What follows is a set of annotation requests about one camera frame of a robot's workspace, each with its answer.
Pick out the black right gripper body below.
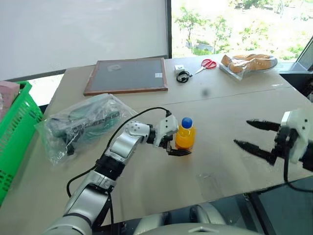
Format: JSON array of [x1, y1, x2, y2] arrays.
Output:
[[273, 123, 298, 160]]

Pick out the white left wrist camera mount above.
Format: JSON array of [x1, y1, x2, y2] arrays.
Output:
[[153, 115, 179, 148]]

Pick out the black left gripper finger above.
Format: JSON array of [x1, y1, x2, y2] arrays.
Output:
[[168, 147, 192, 158]]

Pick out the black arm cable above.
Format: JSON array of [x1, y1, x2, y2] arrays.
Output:
[[283, 146, 313, 192], [66, 107, 172, 198]]

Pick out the clear bag with green items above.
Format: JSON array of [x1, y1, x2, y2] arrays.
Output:
[[34, 93, 138, 167]]

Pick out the bagged bread loaf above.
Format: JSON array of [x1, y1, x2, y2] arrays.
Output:
[[218, 54, 277, 81]]

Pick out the grey rounded robot torso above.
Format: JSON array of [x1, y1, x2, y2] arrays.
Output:
[[133, 202, 229, 235]]

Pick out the clear plastic film scrap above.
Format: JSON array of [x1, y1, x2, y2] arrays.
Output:
[[196, 172, 222, 195]]

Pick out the green plastic basket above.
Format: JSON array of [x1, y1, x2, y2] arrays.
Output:
[[0, 81, 44, 207]]

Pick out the red handled scissors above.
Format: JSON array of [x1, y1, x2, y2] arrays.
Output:
[[194, 58, 218, 75]]

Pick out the wood framed black chalkboard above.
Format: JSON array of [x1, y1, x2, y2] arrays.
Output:
[[83, 57, 169, 96]]

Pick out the pink packet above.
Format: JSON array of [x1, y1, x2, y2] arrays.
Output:
[[0, 80, 21, 120]]

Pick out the dark slanted frame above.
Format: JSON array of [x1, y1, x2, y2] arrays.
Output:
[[278, 36, 313, 101]]

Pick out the orange juice bottle blue cap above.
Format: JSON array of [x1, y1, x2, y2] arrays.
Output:
[[175, 117, 197, 158]]

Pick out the dark screen panel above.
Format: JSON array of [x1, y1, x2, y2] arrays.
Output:
[[244, 175, 313, 235]]

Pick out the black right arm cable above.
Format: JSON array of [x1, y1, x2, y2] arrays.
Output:
[[283, 146, 313, 192]]

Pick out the black coiled cable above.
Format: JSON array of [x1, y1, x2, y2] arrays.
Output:
[[176, 70, 193, 84]]

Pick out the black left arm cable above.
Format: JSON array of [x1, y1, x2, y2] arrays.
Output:
[[66, 107, 172, 198]]

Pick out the dark window frame post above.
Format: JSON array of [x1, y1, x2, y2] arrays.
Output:
[[164, 0, 172, 59]]

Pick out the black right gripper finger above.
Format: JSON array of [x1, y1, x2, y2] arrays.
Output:
[[246, 118, 281, 132], [233, 139, 279, 166]]

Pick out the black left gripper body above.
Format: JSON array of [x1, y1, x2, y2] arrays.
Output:
[[162, 133, 178, 155]]

